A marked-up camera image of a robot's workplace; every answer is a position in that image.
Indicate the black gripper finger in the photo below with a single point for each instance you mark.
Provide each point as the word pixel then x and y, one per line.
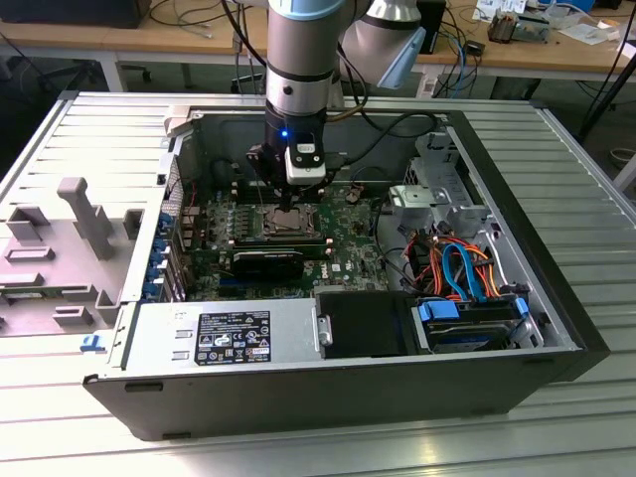
pixel 320 189
pixel 268 164

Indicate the silver topped CPU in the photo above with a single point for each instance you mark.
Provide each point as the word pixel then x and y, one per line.
pixel 290 221

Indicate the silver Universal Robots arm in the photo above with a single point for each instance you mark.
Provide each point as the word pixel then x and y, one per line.
pixel 298 59

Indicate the CPU socket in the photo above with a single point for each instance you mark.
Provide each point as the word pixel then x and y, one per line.
pixel 266 229

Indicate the blue slot retainer clips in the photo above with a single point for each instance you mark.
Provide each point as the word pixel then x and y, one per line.
pixel 159 247

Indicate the finned CPU cooler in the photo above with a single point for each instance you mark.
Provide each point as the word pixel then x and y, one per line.
pixel 503 27

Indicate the brown board connector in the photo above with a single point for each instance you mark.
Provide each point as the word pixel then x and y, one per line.
pixel 355 193

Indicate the green motherboard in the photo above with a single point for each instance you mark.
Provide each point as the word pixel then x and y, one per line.
pixel 348 233

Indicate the silver metal drive cage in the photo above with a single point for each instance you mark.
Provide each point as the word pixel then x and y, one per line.
pixel 411 198

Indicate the black graphics card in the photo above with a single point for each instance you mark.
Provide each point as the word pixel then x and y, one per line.
pixel 268 267

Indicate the hard disk in blue carrier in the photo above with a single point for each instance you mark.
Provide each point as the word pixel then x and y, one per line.
pixel 437 313

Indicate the black upright box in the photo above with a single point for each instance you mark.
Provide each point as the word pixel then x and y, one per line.
pixel 436 22

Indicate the silver power supply unit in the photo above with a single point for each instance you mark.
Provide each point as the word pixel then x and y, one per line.
pixel 159 323

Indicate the small black adapter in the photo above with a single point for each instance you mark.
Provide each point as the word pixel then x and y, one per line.
pixel 475 48

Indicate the black grey PC case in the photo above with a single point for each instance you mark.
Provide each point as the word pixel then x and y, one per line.
pixel 298 397

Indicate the wooden desk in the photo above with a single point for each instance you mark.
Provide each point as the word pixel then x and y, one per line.
pixel 69 40

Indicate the large black equipment case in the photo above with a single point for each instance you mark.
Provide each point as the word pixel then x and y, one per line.
pixel 74 12

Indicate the grey plastic parts rack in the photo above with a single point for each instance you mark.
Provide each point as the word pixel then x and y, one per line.
pixel 64 278

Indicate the grey metal device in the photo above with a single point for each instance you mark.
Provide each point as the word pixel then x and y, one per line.
pixel 534 31

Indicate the green RAM stick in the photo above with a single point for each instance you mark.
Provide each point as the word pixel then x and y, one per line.
pixel 27 296

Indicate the white papers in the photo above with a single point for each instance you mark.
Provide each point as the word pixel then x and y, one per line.
pixel 588 32

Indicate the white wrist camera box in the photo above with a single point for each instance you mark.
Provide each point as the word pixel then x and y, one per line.
pixel 305 174

